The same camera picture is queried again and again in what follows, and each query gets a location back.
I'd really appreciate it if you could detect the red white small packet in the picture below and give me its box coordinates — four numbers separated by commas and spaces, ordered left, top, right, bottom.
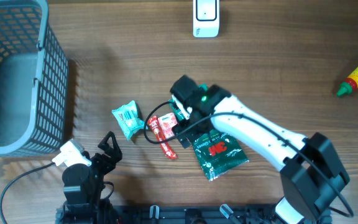
158, 113, 178, 139

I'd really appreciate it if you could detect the green 3M gloves packet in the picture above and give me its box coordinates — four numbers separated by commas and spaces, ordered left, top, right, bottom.
168, 83, 250, 182

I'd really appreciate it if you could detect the pale teal tissue packet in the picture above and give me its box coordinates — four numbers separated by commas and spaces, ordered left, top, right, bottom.
112, 100, 145, 141

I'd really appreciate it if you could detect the red Nescafe stick sachet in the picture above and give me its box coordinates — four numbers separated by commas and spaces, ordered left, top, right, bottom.
147, 116, 177, 159

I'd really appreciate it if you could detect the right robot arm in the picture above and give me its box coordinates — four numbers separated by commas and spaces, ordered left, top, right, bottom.
170, 75, 350, 223

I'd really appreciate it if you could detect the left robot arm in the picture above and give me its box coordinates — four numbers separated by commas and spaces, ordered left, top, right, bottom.
55, 131, 122, 224

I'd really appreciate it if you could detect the white barcode scanner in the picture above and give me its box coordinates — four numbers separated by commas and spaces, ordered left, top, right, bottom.
193, 0, 220, 38

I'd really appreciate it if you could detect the grey plastic mesh basket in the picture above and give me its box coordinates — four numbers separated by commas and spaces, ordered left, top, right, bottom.
0, 0, 69, 157

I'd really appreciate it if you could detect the black left camera cable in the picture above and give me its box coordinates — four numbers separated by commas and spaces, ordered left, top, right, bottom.
0, 161, 57, 224

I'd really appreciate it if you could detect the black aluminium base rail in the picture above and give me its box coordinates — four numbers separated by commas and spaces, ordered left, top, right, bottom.
55, 203, 333, 224

